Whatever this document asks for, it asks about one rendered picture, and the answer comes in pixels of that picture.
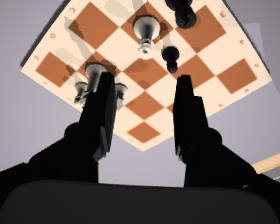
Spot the chessboard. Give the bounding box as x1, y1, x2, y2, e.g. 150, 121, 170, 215
21, 0, 272, 151

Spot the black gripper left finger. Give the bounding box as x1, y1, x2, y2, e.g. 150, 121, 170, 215
0, 72, 117, 209

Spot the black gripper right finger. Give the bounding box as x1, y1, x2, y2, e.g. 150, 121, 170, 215
173, 74, 280, 224

